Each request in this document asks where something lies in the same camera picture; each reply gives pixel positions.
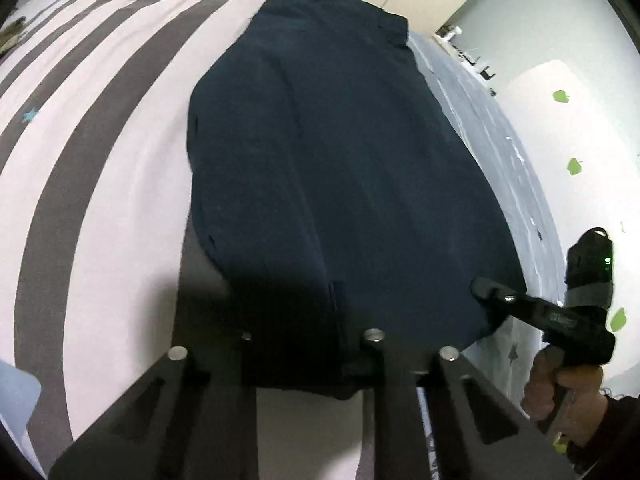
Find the white headboard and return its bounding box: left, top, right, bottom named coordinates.
left=492, top=60, right=640, bottom=386

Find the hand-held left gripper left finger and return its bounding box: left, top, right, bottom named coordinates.
left=47, top=331, right=258, bottom=480

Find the striped star bedsheet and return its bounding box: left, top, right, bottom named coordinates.
left=0, top=0, right=568, bottom=480

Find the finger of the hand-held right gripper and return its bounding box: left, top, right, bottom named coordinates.
left=470, top=276, right=551, bottom=333

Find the folded beige cloth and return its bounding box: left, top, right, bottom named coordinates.
left=0, top=17, right=26, bottom=53

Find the person's right forearm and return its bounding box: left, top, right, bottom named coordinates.
left=567, top=387, right=640, bottom=476

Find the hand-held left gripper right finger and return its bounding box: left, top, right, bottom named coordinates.
left=345, top=330, right=576, bottom=480

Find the dark navy garment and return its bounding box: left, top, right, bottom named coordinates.
left=186, top=0, right=528, bottom=401

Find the person's right hand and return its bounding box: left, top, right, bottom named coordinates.
left=520, top=347, right=608, bottom=448

